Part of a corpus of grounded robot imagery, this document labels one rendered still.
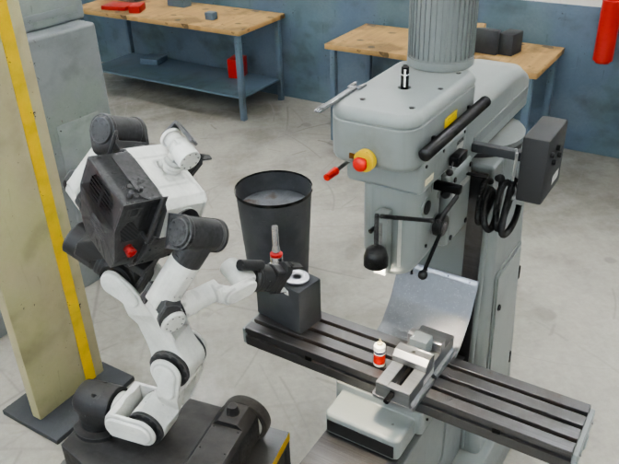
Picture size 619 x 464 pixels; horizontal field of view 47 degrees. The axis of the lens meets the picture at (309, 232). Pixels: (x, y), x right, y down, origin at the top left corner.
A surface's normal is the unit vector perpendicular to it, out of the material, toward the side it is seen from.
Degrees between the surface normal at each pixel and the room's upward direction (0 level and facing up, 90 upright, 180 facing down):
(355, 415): 0
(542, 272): 0
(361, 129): 90
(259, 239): 94
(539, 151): 90
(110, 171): 27
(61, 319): 90
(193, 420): 0
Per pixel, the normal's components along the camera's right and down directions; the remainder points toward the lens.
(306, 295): 0.75, 0.32
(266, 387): -0.03, -0.86
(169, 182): 0.40, -0.69
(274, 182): 0.00, 0.45
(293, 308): -0.66, 0.40
